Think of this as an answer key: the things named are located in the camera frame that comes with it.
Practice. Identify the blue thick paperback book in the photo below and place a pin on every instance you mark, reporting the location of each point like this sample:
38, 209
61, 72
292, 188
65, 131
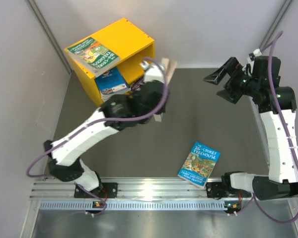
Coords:
111, 83

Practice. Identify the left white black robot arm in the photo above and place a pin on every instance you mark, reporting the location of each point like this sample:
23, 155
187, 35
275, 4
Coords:
65, 163

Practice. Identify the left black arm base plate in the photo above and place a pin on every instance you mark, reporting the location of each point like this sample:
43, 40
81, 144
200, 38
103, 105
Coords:
107, 190

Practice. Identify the aluminium mounting rail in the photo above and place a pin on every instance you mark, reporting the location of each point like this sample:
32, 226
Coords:
165, 194

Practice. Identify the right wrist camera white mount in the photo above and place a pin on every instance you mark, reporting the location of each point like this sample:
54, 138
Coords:
253, 55

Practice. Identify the yellow wooden shelf box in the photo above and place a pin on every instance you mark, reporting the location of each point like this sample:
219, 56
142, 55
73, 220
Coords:
130, 43

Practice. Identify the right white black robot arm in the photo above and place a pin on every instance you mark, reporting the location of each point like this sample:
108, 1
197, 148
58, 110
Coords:
277, 106

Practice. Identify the purple 52-storey treehouse book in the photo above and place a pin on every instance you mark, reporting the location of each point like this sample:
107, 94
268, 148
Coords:
135, 85

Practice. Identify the green 104-storey treehouse book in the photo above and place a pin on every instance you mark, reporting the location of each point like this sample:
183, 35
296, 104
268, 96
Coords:
93, 56

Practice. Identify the orange 78-storey treehouse book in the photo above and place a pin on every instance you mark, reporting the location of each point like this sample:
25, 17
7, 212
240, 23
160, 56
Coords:
169, 69

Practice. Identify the light blue treehouse book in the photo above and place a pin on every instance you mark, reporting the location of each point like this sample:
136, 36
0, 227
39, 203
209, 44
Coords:
199, 165

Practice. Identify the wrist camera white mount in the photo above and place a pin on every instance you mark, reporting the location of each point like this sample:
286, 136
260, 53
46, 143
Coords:
253, 55
152, 72

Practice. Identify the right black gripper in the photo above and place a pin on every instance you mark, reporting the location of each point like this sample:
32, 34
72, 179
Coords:
231, 66

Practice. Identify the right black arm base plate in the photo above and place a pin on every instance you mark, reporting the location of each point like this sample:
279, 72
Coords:
217, 191

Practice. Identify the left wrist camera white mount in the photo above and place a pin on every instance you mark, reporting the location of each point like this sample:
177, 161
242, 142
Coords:
152, 72

